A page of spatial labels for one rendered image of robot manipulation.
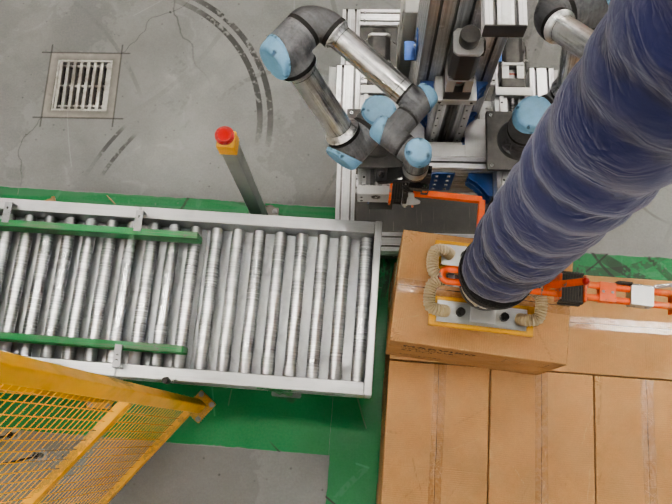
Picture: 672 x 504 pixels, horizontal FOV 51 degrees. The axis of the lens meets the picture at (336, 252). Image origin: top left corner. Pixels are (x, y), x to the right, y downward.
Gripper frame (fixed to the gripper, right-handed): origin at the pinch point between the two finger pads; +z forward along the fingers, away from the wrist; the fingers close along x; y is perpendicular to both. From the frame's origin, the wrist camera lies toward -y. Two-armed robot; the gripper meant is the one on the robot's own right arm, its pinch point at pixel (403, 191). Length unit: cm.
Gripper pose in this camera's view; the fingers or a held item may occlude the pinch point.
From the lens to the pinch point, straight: 229.2
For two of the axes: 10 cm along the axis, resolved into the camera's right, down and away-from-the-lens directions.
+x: 1.1, -9.6, 2.5
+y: 9.9, 1.0, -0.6
